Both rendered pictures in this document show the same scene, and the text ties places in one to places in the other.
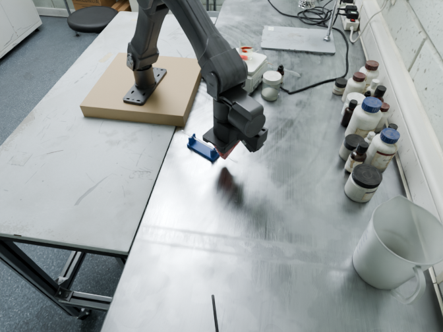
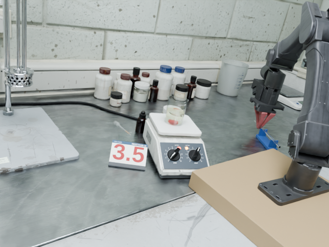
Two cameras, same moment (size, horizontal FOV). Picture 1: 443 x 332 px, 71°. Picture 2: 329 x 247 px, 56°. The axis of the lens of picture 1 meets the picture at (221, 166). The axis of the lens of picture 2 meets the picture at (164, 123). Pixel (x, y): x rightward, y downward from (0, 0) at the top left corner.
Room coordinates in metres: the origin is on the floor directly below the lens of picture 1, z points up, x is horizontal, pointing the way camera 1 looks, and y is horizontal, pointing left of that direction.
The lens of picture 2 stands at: (1.57, 0.40, 1.32)
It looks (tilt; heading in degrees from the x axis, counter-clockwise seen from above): 24 degrees down; 220
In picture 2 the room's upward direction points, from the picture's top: 11 degrees clockwise
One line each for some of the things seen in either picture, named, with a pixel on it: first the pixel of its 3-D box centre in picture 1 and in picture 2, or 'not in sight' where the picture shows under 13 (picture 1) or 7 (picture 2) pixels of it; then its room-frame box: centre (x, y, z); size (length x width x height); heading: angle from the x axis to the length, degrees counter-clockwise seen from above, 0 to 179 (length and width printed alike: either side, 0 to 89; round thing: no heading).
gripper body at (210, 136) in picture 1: (225, 124); (269, 97); (0.56, -0.01, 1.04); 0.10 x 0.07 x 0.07; 142
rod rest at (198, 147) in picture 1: (202, 146); (267, 138); (0.61, 0.05, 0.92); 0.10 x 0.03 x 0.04; 52
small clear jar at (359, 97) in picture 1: (353, 106); (141, 91); (0.77, -0.41, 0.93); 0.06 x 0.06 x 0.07
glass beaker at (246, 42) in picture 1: (246, 48); (175, 110); (0.96, -0.08, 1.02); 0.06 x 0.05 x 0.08; 155
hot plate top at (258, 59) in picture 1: (244, 60); (174, 124); (0.96, -0.08, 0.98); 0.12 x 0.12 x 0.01; 60
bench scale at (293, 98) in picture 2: not in sight; (288, 95); (0.00, -0.14, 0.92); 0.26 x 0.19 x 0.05; 75
